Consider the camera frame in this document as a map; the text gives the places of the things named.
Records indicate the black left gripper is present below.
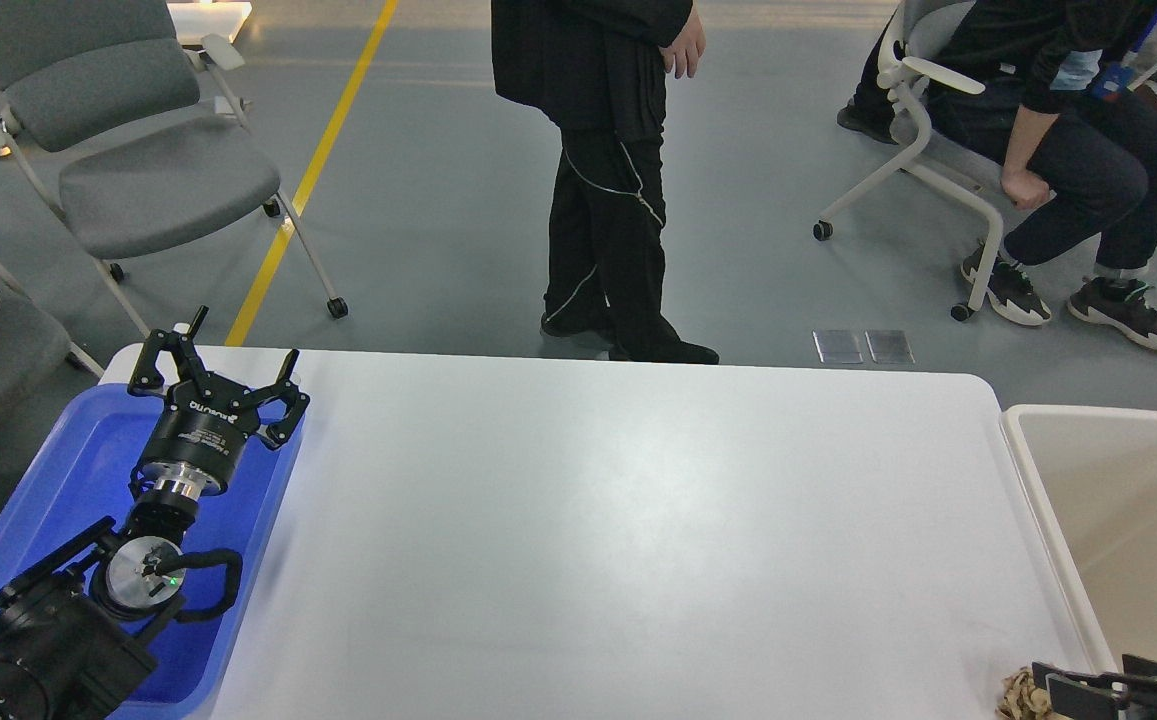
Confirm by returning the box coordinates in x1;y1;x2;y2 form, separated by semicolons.
126;306;311;497

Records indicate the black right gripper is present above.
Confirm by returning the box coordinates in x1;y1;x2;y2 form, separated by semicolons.
1032;653;1157;719

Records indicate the brown paper ball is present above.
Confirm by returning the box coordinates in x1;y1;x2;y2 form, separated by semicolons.
995;667;1053;719

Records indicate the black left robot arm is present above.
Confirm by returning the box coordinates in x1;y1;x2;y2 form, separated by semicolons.
0;310;310;719

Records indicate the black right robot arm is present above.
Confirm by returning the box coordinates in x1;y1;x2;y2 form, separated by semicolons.
1031;653;1157;719

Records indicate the blue plastic tray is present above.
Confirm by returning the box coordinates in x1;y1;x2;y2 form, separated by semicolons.
0;384;303;719

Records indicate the beige plastic bin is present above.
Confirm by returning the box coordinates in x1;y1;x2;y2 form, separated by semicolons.
1002;405;1157;670

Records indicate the white table in background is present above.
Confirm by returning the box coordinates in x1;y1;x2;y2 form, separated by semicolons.
167;1;253;47

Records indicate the right metal floor plate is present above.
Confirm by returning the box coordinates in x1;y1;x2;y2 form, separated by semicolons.
865;331;915;365

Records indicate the metal floor plate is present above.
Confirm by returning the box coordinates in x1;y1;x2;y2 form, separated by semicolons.
815;329;863;365
865;331;915;365

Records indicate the left metal floor plate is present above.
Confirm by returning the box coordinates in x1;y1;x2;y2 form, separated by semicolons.
815;329;863;365

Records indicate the person in black tracksuit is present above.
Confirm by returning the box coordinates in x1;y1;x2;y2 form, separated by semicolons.
491;1;718;365

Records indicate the grey chair right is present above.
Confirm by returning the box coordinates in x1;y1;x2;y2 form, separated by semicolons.
828;1;1157;350

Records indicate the seated person in black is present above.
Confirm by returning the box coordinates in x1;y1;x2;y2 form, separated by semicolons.
837;0;1157;353

